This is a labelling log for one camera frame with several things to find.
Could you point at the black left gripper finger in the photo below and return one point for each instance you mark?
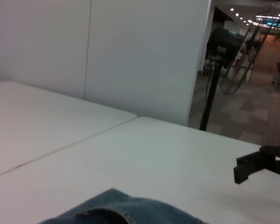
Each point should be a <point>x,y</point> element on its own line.
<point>270,161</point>

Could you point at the blue denim shorts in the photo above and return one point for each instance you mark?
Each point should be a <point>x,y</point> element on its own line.
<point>135,210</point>

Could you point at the metal lattice structure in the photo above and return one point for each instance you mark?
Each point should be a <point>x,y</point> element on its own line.
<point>249,44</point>

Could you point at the black camera on stand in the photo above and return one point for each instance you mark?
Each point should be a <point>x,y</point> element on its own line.
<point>221,44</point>

